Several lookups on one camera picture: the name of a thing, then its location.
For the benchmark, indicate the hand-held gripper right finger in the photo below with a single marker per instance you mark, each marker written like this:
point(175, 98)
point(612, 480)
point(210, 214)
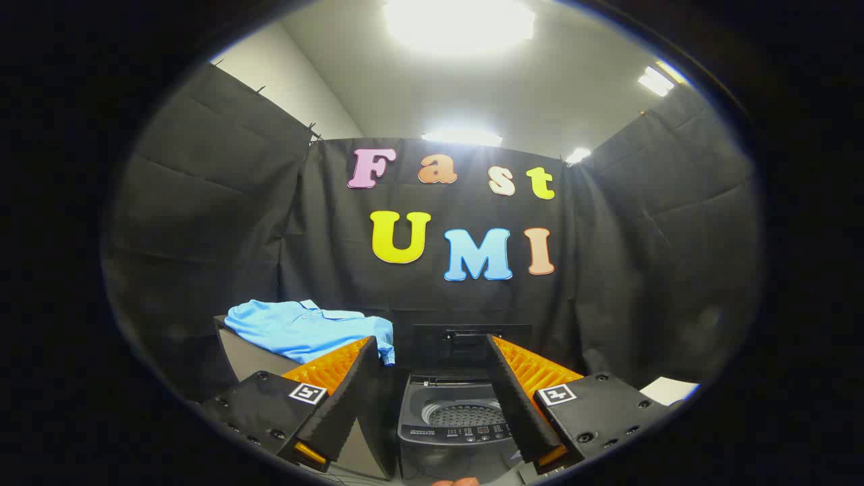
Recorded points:
point(516, 405)

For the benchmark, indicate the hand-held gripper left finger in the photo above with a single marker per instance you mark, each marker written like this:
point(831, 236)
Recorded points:
point(351, 398)

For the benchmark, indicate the grey washing machine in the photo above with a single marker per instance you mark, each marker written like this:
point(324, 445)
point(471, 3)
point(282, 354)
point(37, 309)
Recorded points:
point(459, 432)

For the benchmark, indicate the light blue polo shirt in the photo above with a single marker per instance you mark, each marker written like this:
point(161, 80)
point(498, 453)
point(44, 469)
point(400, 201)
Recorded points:
point(304, 331)

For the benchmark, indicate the grey cabinet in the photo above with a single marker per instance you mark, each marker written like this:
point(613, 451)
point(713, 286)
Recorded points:
point(250, 354)

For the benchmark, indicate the black backdrop cloth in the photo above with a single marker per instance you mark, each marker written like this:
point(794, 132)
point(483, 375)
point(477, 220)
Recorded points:
point(337, 270)

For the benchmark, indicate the white paper sheet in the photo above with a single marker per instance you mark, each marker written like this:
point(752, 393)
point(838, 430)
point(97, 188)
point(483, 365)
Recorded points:
point(668, 390)

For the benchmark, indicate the ceiling light panel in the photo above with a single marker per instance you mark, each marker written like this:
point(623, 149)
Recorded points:
point(578, 155)
point(656, 79)
point(462, 138)

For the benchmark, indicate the large ceiling light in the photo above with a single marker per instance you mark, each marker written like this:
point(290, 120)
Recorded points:
point(459, 23)

